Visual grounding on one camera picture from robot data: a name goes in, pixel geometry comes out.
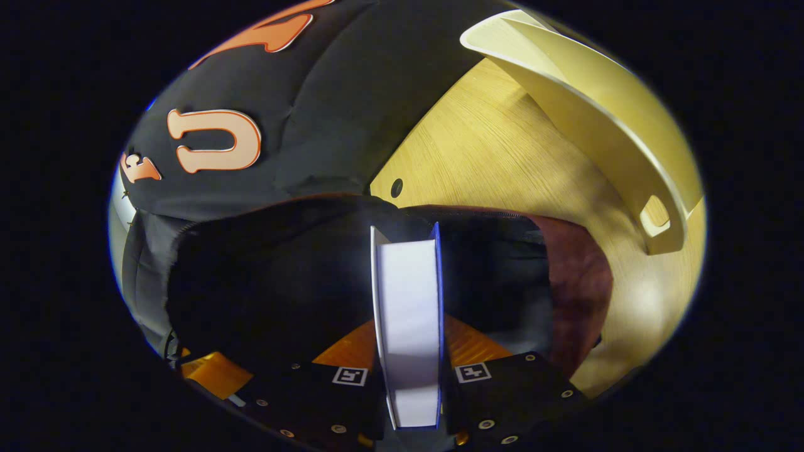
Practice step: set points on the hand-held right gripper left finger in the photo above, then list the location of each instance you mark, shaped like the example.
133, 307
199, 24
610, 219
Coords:
314, 402

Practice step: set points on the maroon schoolbag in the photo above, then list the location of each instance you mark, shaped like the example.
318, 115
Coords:
276, 270

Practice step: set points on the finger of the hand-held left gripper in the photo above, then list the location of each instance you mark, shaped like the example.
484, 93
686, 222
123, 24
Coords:
217, 373

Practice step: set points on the round black desk grommet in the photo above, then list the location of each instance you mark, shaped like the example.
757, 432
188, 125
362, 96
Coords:
396, 187

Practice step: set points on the white bookshelf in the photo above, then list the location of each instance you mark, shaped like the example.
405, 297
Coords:
603, 119

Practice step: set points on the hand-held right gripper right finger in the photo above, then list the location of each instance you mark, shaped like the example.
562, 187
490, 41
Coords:
502, 395

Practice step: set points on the black backdrop cloth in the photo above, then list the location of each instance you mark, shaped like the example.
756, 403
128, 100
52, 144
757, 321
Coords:
339, 94

